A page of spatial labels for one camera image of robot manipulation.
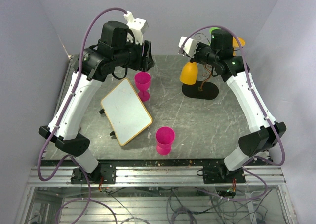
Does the green wine glass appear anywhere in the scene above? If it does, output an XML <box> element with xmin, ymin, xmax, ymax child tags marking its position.
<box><xmin>210</xmin><ymin>27</ymin><xmax>223</xmax><ymax>48</ymax></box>

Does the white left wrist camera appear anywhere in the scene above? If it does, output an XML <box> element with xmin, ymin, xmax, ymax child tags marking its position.
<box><xmin>124</xmin><ymin>11</ymin><xmax>149</xmax><ymax>45</ymax></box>

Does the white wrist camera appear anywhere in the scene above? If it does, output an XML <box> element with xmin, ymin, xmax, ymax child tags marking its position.
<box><xmin>178</xmin><ymin>36</ymin><xmax>199</xmax><ymax>58</ymax></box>
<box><xmin>124</xmin><ymin>11</ymin><xmax>149</xmax><ymax>45</ymax></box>

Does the copper wire glass rack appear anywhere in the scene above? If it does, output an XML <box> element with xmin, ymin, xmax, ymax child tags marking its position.
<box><xmin>182</xmin><ymin>33</ymin><xmax>219</xmax><ymax>100</ymax></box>

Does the orange wine glass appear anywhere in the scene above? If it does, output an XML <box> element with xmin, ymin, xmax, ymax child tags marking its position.
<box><xmin>179</xmin><ymin>62</ymin><xmax>198</xmax><ymax>85</ymax></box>
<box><xmin>232</xmin><ymin>37</ymin><xmax>247</xmax><ymax>57</ymax></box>

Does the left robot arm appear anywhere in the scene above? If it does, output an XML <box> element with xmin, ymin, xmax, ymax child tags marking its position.
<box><xmin>39</xmin><ymin>18</ymin><xmax>154</xmax><ymax>183</ymax></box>

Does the aluminium mounting rail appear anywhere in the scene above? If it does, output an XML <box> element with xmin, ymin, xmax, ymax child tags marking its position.
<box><xmin>27</xmin><ymin>166</ymin><xmax>286</xmax><ymax>187</ymax></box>

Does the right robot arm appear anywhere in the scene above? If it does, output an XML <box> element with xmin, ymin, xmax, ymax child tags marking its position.
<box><xmin>179</xmin><ymin>27</ymin><xmax>287</xmax><ymax>183</ymax></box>

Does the yellow-framed whiteboard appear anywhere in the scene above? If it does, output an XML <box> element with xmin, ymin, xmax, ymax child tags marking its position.
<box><xmin>101</xmin><ymin>78</ymin><xmax>153</xmax><ymax>146</ymax></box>

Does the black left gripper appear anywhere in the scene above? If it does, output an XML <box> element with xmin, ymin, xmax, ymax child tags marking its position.
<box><xmin>114</xmin><ymin>35</ymin><xmax>156</xmax><ymax>73</ymax></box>

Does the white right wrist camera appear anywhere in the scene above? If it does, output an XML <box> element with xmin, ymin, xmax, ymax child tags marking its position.
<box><xmin>178</xmin><ymin>36</ymin><xmax>199</xmax><ymax>58</ymax></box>

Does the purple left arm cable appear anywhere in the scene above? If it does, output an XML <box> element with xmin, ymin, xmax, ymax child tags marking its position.
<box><xmin>37</xmin><ymin>8</ymin><xmax>129</xmax><ymax>222</ymax></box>

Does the pink wine glass front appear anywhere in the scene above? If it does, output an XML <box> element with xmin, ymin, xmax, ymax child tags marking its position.
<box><xmin>156</xmin><ymin>126</ymin><xmax>175</xmax><ymax>155</ymax></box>

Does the pink wine glass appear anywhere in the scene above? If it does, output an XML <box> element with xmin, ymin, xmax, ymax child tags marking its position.
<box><xmin>156</xmin><ymin>126</ymin><xmax>175</xmax><ymax>155</ymax></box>
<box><xmin>134</xmin><ymin>72</ymin><xmax>151</xmax><ymax>102</ymax></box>

